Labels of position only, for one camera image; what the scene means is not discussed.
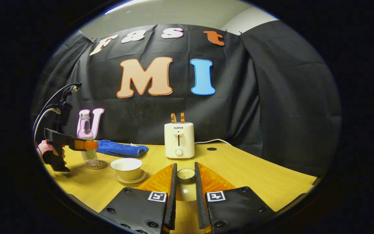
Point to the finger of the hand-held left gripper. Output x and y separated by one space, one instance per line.
64 140

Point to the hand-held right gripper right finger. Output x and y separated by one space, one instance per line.
199 201

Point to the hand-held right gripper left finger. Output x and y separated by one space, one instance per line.
171 201

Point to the yellow teacup lid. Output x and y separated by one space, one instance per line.
185 191

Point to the clear plastic water bottle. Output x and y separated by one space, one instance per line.
85 130

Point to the round cork coaster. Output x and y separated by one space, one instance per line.
101 165

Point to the yellow ceramic teacup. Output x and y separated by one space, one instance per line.
127 167

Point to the yellow ceramic saucer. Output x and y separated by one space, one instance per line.
134 180

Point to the blue towel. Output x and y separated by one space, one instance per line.
122 149

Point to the cream white toaster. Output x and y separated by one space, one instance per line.
179 139

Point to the black backdrop cloth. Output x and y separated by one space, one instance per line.
239 107

